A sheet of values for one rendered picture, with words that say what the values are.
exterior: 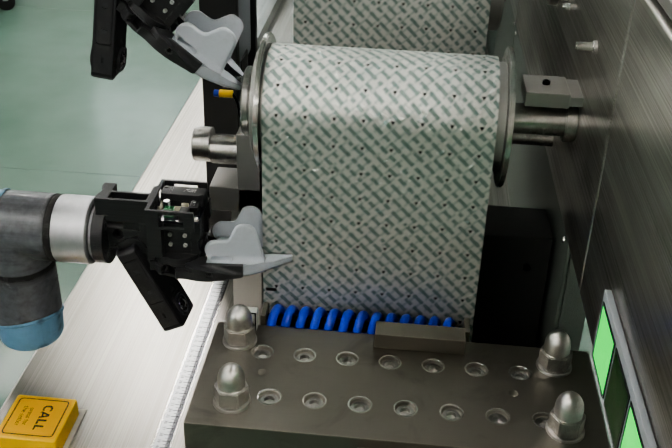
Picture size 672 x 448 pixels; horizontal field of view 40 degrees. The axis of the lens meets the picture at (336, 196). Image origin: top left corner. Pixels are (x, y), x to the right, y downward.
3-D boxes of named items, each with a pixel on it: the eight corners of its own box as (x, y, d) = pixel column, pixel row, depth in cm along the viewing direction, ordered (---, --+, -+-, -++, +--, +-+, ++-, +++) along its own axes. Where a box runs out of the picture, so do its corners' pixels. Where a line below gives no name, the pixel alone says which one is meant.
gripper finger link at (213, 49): (264, 66, 95) (194, 5, 93) (229, 105, 97) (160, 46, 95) (270, 57, 97) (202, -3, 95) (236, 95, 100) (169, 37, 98)
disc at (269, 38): (275, 132, 109) (274, 12, 101) (279, 132, 109) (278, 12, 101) (253, 196, 96) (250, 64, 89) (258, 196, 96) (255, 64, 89)
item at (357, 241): (264, 310, 105) (262, 165, 96) (472, 327, 103) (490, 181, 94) (263, 313, 105) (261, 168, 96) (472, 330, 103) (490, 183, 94)
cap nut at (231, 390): (217, 387, 92) (215, 351, 89) (253, 390, 91) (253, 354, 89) (209, 412, 88) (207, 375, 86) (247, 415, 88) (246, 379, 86)
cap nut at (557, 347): (534, 353, 98) (540, 319, 96) (569, 356, 97) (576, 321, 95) (537, 376, 94) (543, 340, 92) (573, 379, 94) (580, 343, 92)
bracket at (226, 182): (220, 327, 122) (211, 113, 107) (268, 330, 121) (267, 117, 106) (212, 350, 117) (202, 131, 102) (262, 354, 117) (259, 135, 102)
